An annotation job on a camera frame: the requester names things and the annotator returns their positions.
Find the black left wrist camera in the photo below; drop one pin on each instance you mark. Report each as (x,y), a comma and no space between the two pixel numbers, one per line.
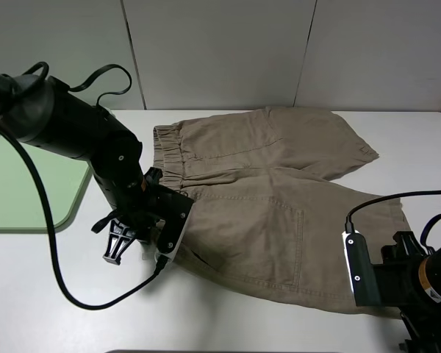
(174,209)

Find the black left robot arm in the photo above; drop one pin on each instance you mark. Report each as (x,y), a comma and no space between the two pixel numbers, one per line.
(42,111)

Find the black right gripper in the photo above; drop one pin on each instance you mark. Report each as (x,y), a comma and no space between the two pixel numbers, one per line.
(411,281)

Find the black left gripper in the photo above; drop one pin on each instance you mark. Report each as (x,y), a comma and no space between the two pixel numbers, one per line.
(139,210)

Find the khaki shorts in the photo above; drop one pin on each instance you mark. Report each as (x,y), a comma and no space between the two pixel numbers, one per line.
(268,214)

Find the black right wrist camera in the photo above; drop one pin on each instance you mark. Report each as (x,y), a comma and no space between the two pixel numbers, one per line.
(361,272)

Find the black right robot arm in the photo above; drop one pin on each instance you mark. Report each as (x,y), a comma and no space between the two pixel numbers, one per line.
(409,278)

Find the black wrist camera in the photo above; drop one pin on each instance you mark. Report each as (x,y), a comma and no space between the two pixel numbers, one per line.
(361,272)
(174,209)

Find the green plastic tray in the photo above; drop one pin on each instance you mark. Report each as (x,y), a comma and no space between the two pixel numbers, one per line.
(66,182)

